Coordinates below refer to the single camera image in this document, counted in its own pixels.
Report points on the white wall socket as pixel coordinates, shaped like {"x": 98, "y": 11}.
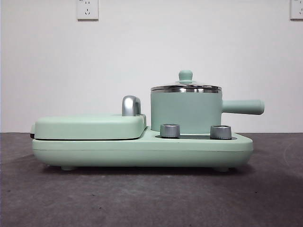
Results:
{"x": 297, "y": 9}
{"x": 87, "y": 10}

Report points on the glass lid with green knob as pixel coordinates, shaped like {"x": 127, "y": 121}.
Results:
{"x": 185, "y": 75}

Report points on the mint green griddle cover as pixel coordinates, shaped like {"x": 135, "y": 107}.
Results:
{"x": 82, "y": 127}

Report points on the silver control knob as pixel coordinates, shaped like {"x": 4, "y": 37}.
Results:
{"x": 220, "y": 132}
{"x": 169, "y": 130}

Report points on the mint green steamer pot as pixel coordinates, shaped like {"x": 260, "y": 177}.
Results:
{"x": 184, "y": 108}

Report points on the mint green breakfast maker base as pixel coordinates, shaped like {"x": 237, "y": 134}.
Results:
{"x": 71, "y": 151}

